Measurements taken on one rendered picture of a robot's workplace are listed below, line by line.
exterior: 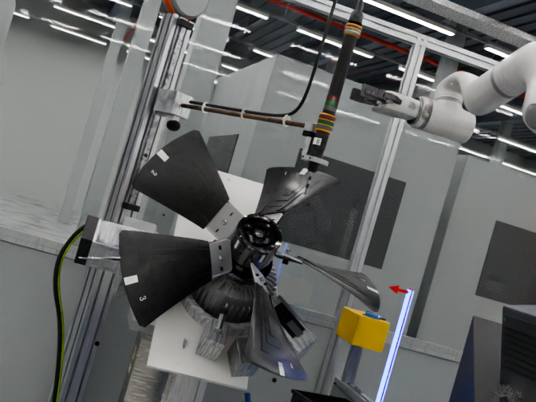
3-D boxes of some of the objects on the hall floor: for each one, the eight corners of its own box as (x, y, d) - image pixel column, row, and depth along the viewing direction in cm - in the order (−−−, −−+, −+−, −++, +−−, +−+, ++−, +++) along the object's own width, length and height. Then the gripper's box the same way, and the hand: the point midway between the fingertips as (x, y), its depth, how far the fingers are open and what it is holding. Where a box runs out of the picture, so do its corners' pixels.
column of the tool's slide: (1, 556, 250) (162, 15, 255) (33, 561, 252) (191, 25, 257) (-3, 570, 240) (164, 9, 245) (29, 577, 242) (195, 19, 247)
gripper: (408, 100, 215) (349, 81, 211) (435, 94, 198) (371, 72, 194) (401, 127, 215) (342, 108, 211) (427, 123, 198) (363, 102, 194)
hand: (360, 92), depth 203 cm, fingers open, 8 cm apart
